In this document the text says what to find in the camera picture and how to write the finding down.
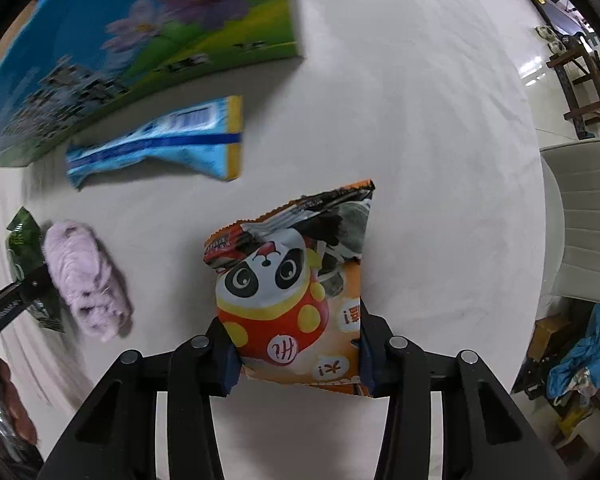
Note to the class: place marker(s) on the dark green snack packet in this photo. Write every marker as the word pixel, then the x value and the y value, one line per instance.
pixel 27 260

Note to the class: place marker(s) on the cardboard box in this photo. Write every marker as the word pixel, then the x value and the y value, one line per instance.
pixel 547 335

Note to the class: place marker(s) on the blue yellow snack packet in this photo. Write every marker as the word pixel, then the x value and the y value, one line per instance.
pixel 180 137

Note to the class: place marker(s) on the white chair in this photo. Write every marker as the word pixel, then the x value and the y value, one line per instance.
pixel 582 220

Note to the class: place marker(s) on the large flower print box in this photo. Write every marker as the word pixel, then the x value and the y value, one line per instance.
pixel 130 55

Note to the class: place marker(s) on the blue cloth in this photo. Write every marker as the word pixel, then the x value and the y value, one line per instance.
pixel 587 355

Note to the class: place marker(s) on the purple fuzzy cloth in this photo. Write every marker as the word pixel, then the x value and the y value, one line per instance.
pixel 86 280

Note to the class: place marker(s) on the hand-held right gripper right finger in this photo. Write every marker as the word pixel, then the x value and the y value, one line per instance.
pixel 368 365

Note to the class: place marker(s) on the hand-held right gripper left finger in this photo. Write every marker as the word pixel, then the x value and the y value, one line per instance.
pixel 227 366

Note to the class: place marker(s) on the person's left hand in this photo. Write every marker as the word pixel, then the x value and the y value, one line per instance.
pixel 10 400

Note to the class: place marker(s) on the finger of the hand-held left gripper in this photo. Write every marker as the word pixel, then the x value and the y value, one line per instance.
pixel 15 295

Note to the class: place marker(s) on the dark wooden stand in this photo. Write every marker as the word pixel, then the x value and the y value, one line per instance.
pixel 582 85

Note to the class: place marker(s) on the orange panda snack bag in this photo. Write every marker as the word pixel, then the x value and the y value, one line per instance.
pixel 289 300

